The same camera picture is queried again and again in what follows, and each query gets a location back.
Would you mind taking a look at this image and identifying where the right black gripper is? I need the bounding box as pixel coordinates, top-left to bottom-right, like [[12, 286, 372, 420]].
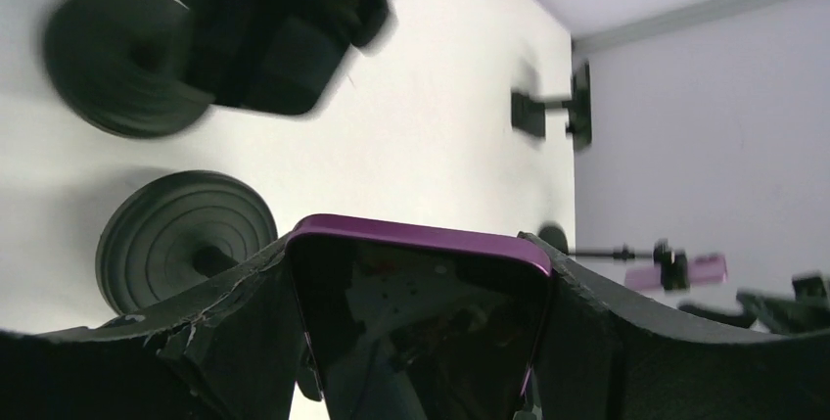
[[677, 273, 829, 335]]

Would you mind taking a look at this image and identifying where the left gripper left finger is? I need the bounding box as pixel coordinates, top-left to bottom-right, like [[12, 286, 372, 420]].
[[1, 237, 325, 419]]

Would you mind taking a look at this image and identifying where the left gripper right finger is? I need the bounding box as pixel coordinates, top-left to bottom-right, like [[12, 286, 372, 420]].
[[533, 247, 829, 419]]

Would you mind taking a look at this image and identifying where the black round-base phone stand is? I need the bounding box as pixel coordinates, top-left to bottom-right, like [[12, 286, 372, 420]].
[[95, 170, 278, 314]]

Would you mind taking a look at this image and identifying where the right black round-base stand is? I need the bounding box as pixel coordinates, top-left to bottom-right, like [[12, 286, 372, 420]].
[[538, 223, 686, 266]]

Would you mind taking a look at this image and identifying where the black phone on folding stand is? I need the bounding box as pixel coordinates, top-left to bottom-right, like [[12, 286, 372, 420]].
[[566, 62, 592, 153]]

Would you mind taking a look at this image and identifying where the black folding phone stand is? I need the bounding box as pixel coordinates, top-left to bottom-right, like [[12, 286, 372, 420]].
[[511, 90, 576, 140]]

